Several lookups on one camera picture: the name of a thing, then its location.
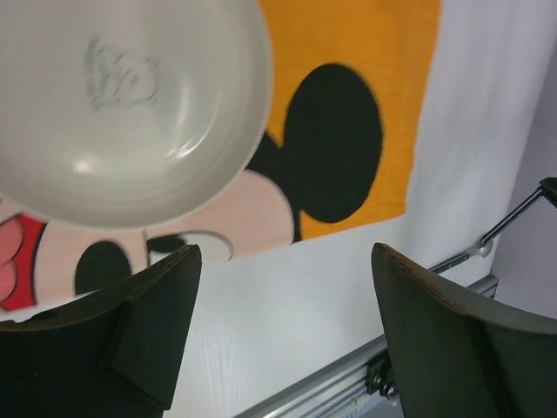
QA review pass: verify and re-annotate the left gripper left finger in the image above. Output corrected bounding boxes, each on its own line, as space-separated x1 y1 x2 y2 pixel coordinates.
1 245 202 417

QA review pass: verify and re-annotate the orange Mickey Mouse placemat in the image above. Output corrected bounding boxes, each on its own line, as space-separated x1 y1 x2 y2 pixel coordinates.
1 1 442 311

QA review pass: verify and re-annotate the aluminium mounting rail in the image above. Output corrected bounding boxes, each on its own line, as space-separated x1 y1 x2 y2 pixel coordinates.
232 273 501 418

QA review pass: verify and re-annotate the white round plate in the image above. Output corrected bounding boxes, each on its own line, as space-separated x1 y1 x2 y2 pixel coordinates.
1 1 273 230

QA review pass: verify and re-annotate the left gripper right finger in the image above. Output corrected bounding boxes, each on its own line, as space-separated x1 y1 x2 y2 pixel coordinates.
371 243 556 417

